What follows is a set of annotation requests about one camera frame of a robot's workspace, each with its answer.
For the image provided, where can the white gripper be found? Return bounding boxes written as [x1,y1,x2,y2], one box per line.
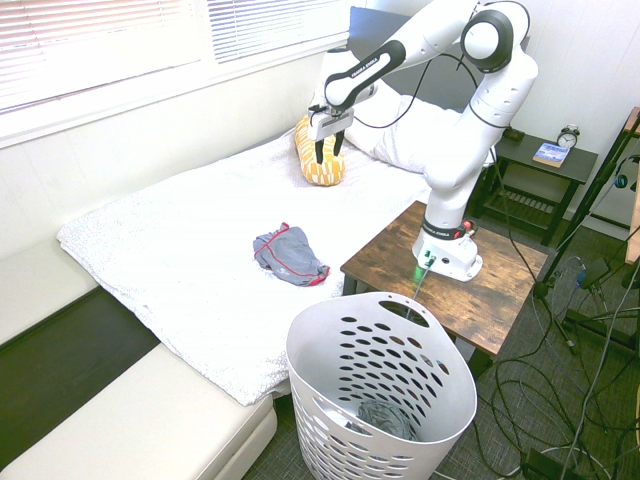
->
[307,103,356,166]

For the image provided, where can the grey garment with red trim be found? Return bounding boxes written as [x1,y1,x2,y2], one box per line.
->
[252,223,331,288]

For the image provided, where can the white perforated laundry basket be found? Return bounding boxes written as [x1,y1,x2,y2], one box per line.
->
[285,292,479,480]

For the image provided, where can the yellow patterned pillow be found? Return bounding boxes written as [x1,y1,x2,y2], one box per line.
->
[293,113,347,188]

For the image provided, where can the white pillow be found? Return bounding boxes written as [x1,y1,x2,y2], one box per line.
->
[344,92,464,175]

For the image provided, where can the dark grey headboard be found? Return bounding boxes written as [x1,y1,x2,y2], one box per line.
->
[348,5,530,114]

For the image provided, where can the narrow white window blind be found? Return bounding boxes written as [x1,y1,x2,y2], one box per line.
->
[206,0,350,65]

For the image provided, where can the white speckled bed blanket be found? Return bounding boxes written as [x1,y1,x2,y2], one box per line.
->
[55,132,432,407]

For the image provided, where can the blue paperback book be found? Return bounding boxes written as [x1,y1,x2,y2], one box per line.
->
[532,141,573,169]

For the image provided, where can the brown wooden side table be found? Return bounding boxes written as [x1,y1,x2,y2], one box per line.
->
[340,200,550,381]

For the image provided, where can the black alarm clock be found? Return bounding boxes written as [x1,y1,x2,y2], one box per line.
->
[557,123,582,150]

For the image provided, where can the black nightstand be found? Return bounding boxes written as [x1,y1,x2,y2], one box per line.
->
[472,130,600,248]

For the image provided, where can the wide white window blind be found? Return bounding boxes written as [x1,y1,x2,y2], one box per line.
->
[0,0,204,115]

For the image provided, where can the black tripod stand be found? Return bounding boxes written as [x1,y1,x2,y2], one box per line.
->
[532,107,640,356]

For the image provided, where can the dark grey cloth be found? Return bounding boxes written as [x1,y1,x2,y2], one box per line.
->
[355,398,419,442]

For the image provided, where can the black power adapter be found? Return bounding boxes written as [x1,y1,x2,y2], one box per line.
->
[574,257,612,291]

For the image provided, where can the blue headphones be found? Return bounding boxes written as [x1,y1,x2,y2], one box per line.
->
[613,154,640,192]

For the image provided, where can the light wooden furniture edge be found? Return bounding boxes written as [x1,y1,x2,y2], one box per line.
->
[622,107,640,266]

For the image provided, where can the black power brick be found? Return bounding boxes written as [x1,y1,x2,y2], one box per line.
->
[522,447,567,475]

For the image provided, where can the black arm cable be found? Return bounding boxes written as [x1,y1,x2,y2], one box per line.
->
[355,49,509,132]

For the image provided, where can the green network cable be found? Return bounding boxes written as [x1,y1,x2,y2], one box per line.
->
[407,255,437,321]

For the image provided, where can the grey floor cable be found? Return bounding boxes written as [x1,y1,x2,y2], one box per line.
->
[529,254,640,451]

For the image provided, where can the black floor cable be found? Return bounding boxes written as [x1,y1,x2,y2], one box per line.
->
[474,349,609,480]

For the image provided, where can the cream padded bed frame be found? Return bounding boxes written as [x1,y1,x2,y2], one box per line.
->
[0,239,279,480]

